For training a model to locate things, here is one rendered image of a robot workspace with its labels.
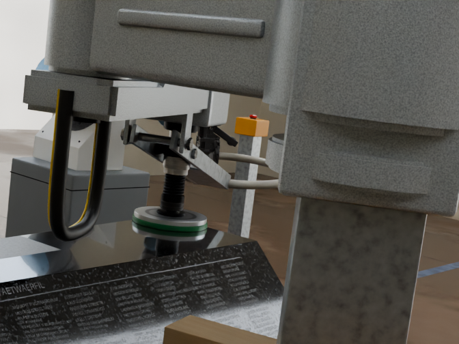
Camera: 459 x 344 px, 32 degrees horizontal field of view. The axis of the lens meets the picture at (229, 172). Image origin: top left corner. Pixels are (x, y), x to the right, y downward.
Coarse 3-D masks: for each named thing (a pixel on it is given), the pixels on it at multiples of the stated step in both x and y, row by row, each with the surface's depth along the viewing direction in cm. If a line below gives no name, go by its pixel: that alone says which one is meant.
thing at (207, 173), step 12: (132, 132) 211; (144, 132) 217; (144, 144) 219; (168, 144) 211; (192, 144) 211; (156, 156) 230; (192, 156) 225; (204, 156) 238; (192, 168) 241; (204, 168) 240; (216, 168) 253; (192, 180) 268; (204, 180) 262; (216, 180) 256; (228, 180) 272
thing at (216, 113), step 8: (216, 96) 222; (224, 96) 230; (208, 104) 219; (216, 104) 223; (224, 104) 232; (208, 112) 219; (216, 112) 224; (224, 112) 233; (160, 120) 224; (168, 120) 222; (176, 120) 221; (200, 120) 220; (208, 120) 219; (216, 120) 226; (224, 120) 234; (168, 128) 228; (176, 128) 227; (192, 128) 228
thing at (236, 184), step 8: (208, 152) 316; (224, 152) 318; (232, 160) 319; (240, 160) 317; (248, 160) 316; (256, 160) 315; (264, 160) 313; (232, 184) 273; (240, 184) 273; (248, 184) 274; (256, 184) 275; (264, 184) 276; (272, 184) 278
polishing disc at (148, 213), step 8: (136, 208) 237; (144, 208) 238; (152, 208) 240; (160, 208) 241; (136, 216) 230; (144, 216) 227; (152, 216) 228; (160, 216) 229; (168, 216) 230; (184, 216) 233; (192, 216) 235; (200, 216) 236; (168, 224) 225; (176, 224) 225; (184, 224) 226; (192, 224) 227; (200, 224) 230
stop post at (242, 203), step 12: (240, 120) 387; (252, 120) 383; (264, 120) 388; (240, 132) 387; (252, 132) 383; (264, 132) 390; (240, 144) 390; (252, 144) 386; (240, 168) 390; (252, 168) 390; (252, 180) 392; (240, 192) 391; (252, 192) 394; (240, 204) 391; (252, 204) 396; (240, 216) 391; (228, 228) 396; (240, 228) 392
